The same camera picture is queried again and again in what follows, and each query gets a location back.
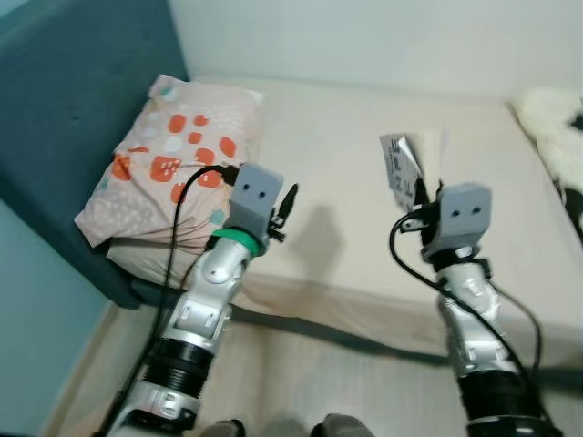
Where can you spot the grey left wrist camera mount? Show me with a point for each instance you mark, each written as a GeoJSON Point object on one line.
{"type": "Point", "coordinates": [255, 196]}

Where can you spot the pink pillow with orange spots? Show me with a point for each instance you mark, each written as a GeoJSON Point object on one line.
{"type": "Point", "coordinates": [164, 137]}

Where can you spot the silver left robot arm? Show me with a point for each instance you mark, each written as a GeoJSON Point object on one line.
{"type": "Point", "coordinates": [214, 282]}

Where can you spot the cream bed mattress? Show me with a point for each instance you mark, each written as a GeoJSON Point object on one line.
{"type": "Point", "coordinates": [346, 228]}

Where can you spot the grey left robot leg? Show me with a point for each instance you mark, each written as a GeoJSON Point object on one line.
{"type": "Point", "coordinates": [223, 429]}

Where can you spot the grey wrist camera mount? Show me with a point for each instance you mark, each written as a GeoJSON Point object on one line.
{"type": "Point", "coordinates": [255, 196]}
{"type": "Point", "coordinates": [465, 214]}

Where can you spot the blue upholstered headboard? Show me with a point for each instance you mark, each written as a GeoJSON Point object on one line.
{"type": "Point", "coordinates": [64, 91]}

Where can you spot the grey right robot leg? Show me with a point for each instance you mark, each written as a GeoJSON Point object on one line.
{"type": "Point", "coordinates": [342, 427]}

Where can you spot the cream cartoon print blanket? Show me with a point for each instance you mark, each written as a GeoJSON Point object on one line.
{"type": "Point", "coordinates": [547, 127]}

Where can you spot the grey robot leg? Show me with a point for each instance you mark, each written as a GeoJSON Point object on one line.
{"type": "Point", "coordinates": [342, 427]}
{"type": "Point", "coordinates": [223, 429]}

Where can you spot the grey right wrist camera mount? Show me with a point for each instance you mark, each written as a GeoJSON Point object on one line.
{"type": "Point", "coordinates": [465, 214]}

